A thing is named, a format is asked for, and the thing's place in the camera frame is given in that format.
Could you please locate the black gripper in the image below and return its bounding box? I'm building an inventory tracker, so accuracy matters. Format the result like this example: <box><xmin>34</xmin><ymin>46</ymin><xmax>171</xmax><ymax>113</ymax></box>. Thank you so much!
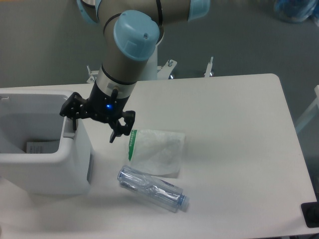
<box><xmin>59</xmin><ymin>83</ymin><xmax>136</xmax><ymax>143</ymax></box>

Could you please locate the white push-top trash can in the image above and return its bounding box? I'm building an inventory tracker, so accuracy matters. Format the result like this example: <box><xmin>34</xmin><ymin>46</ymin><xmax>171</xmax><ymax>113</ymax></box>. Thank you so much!
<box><xmin>0</xmin><ymin>89</ymin><xmax>93</xmax><ymax>195</ymax></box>

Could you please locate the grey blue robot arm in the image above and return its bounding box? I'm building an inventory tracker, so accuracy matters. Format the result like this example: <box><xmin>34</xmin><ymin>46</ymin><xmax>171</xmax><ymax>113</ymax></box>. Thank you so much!
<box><xmin>60</xmin><ymin>0</ymin><xmax>210</xmax><ymax>141</ymax></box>

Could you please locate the paper inside trash can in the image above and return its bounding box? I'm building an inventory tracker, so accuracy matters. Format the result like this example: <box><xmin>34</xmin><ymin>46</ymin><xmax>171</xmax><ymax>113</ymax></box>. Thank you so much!
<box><xmin>26</xmin><ymin>140</ymin><xmax>59</xmax><ymax>154</ymax></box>

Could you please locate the white green plastic bag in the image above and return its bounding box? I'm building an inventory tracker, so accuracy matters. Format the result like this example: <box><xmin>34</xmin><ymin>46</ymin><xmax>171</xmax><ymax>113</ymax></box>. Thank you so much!
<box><xmin>127</xmin><ymin>129</ymin><xmax>186</xmax><ymax>178</ymax></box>

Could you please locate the crushed clear plastic bottle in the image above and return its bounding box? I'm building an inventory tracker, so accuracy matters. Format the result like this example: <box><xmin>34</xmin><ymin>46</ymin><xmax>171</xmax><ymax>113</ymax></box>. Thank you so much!
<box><xmin>117</xmin><ymin>165</ymin><xmax>189</xmax><ymax>213</ymax></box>

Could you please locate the blue plastic bag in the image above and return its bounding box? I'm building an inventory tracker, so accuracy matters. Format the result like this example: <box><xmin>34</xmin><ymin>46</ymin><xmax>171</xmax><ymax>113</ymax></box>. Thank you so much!
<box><xmin>273</xmin><ymin>0</ymin><xmax>319</xmax><ymax>23</ymax></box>

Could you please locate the black device at table edge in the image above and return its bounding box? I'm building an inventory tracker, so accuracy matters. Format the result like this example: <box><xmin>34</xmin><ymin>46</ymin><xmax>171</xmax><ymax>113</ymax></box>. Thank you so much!
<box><xmin>301</xmin><ymin>202</ymin><xmax>319</xmax><ymax>228</ymax></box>

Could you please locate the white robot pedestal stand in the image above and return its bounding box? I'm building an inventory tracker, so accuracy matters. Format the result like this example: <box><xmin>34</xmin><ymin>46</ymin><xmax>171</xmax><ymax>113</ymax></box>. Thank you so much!
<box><xmin>86</xmin><ymin>46</ymin><xmax>214</xmax><ymax>84</ymax></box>

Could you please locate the white frame at right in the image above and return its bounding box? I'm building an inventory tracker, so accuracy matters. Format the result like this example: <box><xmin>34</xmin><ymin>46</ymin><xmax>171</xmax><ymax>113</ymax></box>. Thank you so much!
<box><xmin>295</xmin><ymin>85</ymin><xmax>319</xmax><ymax>134</ymax></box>

